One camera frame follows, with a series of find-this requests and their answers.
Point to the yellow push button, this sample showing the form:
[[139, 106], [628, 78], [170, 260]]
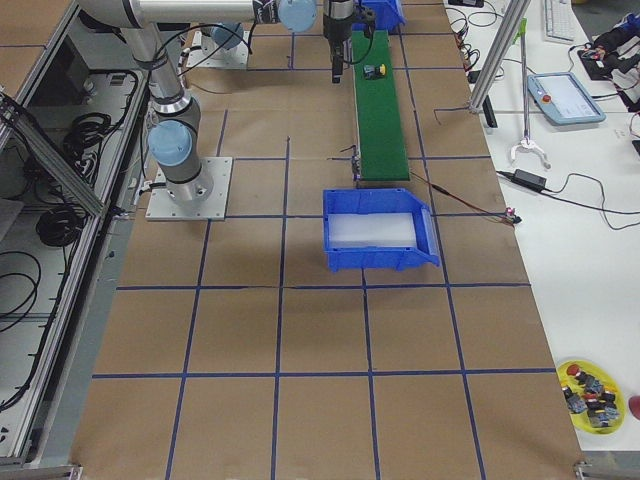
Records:
[[374, 72]]

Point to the yellow plate of buttons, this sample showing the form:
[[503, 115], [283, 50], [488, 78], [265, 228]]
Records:
[[592, 397]]

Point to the blue plastic bin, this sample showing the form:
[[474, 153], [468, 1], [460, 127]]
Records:
[[380, 200], [389, 15]]

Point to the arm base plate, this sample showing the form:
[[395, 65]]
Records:
[[204, 198], [204, 52]]

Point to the black power adapter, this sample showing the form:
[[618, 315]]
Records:
[[529, 180]]

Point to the white keyboard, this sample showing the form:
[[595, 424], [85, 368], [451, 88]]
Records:
[[558, 21]]

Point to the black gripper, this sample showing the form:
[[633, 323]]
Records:
[[334, 26]]

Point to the left blue plastic bin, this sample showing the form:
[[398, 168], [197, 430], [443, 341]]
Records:
[[389, 15]]

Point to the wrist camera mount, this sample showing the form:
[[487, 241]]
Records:
[[367, 18]]

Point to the aluminium frame post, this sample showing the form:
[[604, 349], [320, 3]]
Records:
[[511, 28]]

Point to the right blue plastic bin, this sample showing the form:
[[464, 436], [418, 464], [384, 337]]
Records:
[[380, 200]]

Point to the teach pendant tablet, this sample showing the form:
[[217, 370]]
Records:
[[563, 99]]

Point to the green handled reacher grabber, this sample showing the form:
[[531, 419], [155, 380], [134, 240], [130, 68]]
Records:
[[526, 144]]

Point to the green conveyor belt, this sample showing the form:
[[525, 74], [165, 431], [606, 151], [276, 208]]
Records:
[[382, 150]]

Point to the white foam pad right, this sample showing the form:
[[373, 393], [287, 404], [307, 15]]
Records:
[[371, 230]]

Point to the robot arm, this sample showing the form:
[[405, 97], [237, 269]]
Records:
[[173, 141]]

